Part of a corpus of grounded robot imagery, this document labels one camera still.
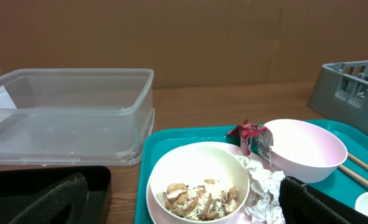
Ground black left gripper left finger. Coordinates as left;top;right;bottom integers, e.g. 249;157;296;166
9;172;88;224

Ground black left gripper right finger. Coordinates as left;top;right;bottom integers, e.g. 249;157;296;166
278;176;368;224

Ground white napkin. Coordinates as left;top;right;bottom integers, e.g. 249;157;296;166
235;156;286;224

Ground pink white bowl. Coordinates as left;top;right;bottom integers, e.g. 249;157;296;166
265;119;348;183

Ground red foil snack wrapper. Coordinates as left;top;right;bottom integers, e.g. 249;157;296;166
227;119;273;164

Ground cream bowl with leftovers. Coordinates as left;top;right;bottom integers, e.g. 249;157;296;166
149;144;251;224

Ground black food waste tray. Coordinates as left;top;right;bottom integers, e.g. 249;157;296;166
0;166;111;223

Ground clear plastic waste bin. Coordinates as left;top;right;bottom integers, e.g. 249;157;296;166
0;68;155;166

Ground grey dishwasher rack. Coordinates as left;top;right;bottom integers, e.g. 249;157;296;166
308;60;368;136

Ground left wooden chopstick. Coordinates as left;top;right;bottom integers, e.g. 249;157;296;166
339;165;368;189

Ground wooden chopstick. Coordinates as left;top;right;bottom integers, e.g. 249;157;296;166
348;153;368;171
339;165;368;189

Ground pink round plate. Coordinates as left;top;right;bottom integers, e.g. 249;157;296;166
145;141;265;224

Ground teal serving tray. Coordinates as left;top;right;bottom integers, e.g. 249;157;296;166
134;119;368;224

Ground right wooden chopstick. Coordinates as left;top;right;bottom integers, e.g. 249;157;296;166
348;153;368;171

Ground rice and meat leftovers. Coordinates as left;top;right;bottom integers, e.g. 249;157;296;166
163;179;240;222

